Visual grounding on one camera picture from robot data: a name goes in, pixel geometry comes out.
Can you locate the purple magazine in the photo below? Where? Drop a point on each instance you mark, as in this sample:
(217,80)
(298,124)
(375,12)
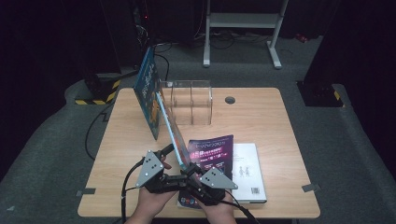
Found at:
(211,152)

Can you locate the white book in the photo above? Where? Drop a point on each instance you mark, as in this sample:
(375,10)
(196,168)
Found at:
(249,168)

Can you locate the small grey floor tape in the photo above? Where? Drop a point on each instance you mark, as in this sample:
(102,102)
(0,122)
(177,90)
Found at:
(11,208)

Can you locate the person's left hand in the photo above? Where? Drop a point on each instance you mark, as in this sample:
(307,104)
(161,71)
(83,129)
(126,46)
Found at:
(152,205)

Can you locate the black yellow striped stand base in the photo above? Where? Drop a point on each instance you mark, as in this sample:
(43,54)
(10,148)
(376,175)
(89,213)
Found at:
(320,95)
(99,90)

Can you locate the clear acrylic book holder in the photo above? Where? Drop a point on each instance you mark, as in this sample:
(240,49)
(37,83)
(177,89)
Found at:
(193,102)

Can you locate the dark blue picture book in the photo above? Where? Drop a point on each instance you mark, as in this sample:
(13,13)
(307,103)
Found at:
(148,90)

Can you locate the light blue picture book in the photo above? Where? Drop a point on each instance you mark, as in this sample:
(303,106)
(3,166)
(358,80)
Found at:
(174,133)

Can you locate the small red object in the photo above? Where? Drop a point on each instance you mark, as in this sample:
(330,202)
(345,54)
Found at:
(301,38)

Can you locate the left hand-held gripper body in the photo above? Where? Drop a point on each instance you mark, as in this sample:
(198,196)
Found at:
(152,174)

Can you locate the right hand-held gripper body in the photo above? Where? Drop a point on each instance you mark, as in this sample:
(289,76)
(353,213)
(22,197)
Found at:
(211,186)

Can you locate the grey tape strip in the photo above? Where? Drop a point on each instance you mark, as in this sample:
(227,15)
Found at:
(85,192)
(311,187)

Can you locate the round table grommet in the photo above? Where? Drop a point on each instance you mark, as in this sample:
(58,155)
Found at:
(230,100)

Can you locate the person's right hand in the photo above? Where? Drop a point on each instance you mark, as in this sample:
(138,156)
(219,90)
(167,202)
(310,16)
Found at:
(218,213)

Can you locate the black equipment rack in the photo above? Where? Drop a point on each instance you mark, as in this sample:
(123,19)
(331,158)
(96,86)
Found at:
(124,31)

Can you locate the white metal stand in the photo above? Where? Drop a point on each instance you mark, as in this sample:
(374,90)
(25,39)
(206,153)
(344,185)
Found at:
(243,20)

